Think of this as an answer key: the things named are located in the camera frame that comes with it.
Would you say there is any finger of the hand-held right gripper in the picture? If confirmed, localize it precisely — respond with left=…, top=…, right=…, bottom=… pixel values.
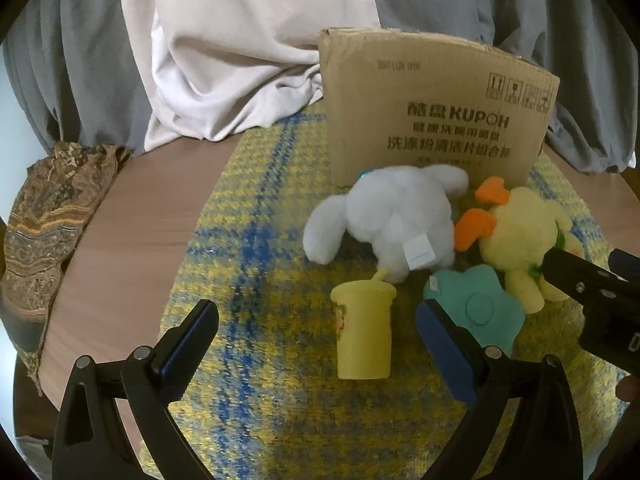
left=607, top=248, right=640, bottom=283
left=542, top=247, right=617, bottom=307

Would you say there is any white curtain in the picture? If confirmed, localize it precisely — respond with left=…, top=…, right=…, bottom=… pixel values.
left=116, top=0, right=383, bottom=153

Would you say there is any teal plush flower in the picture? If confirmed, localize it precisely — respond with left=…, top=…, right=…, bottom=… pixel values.
left=422, top=265, right=527, bottom=356

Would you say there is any brown cardboard box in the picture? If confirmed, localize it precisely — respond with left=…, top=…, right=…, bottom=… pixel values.
left=318, top=27, right=561, bottom=191

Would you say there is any yellow plush duck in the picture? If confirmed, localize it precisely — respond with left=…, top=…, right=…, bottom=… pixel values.
left=454, top=176, right=583, bottom=315

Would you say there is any white plush bunny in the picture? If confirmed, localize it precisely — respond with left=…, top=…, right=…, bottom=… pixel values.
left=303, top=165, right=470, bottom=283

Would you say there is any grey curtain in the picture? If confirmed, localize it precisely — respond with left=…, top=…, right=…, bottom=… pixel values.
left=0, top=0, right=156, bottom=158
left=372, top=0, right=638, bottom=175

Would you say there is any yellow blue plaid mat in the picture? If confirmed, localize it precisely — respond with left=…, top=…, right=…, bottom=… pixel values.
left=137, top=97, right=640, bottom=480

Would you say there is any brown patterned cloth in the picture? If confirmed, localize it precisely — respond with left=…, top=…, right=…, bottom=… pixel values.
left=0, top=141, right=132, bottom=396

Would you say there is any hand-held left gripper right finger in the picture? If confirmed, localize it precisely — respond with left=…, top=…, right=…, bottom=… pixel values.
left=416, top=299, right=583, bottom=480

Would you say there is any person's right hand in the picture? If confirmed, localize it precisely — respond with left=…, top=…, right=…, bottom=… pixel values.
left=616, top=377, right=640, bottom=403

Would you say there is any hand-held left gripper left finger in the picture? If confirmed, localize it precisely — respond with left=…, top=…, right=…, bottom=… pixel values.
left=52, top=299, right=220, bottom=480

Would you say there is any yellow toy cup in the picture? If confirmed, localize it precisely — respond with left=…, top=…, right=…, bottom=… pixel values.
left=330, top=267, right=397, bottom=381

